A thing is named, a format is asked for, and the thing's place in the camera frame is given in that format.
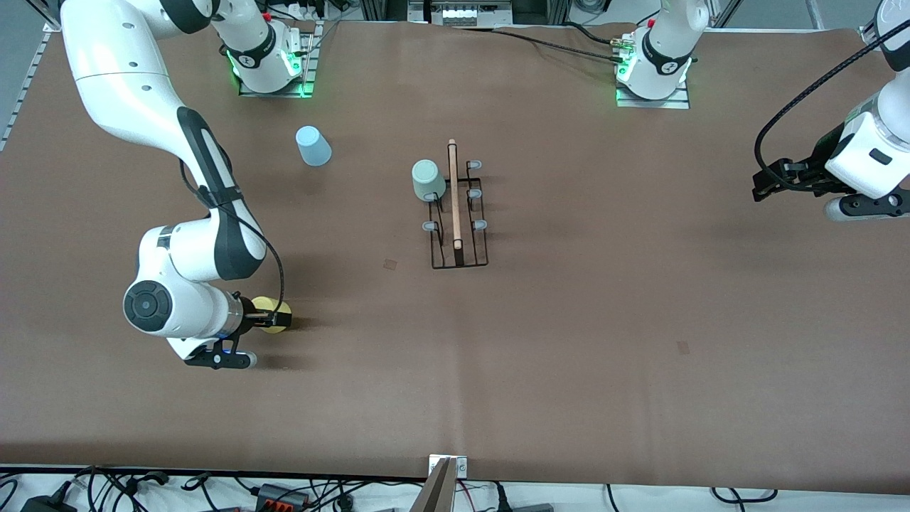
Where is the light blue plastic cup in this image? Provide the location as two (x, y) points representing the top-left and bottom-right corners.
(295, 125), (333, 168)

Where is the black power adapter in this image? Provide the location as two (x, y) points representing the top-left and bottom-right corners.
(20, 494), (79, 512)

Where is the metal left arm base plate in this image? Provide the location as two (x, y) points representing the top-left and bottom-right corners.
(615, 77), (691, 110)

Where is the black orange connector box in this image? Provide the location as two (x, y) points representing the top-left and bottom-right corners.
(255, 483), (311, 511)

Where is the small metal bracket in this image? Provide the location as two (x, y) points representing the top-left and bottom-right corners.
(428, 454), (469, 479)

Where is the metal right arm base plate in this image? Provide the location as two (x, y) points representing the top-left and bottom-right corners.
(237, 20), (324, 99)

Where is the black cable on table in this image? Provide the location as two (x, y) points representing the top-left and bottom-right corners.
(455, 21), (635, 66)

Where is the mint green plastic cup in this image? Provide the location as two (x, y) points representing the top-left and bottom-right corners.
(411, 159), (448, 203)

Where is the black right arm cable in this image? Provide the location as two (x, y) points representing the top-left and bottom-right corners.
(178, 160), (287, 315)

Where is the brown paper table cover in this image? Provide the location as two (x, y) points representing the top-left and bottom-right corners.
(0, 16), (910, 496)

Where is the grey camera pole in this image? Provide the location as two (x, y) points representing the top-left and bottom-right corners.
(410, 458), (458, 512)

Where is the grey control box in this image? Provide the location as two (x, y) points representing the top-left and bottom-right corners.
(408, 0), (514, 26)

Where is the black wire cup holder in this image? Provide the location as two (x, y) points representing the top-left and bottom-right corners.
(422, 139), (491, 270)

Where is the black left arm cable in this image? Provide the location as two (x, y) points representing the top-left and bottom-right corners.
(753, 37), (910, 180)

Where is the yellow plastic cup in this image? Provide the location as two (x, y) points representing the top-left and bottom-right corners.
(249, 297), (293, 336)

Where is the black looped floor cable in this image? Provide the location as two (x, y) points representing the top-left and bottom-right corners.
(710, 486), (778, 505)

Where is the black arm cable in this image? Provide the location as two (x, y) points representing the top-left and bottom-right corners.
(178, 160), (287, 315)
(753, 37), (910, 180)

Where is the aluminium frame rail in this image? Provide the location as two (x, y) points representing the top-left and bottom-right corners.
(857, 0), (896, 50)
(0, 0), (76, 151)

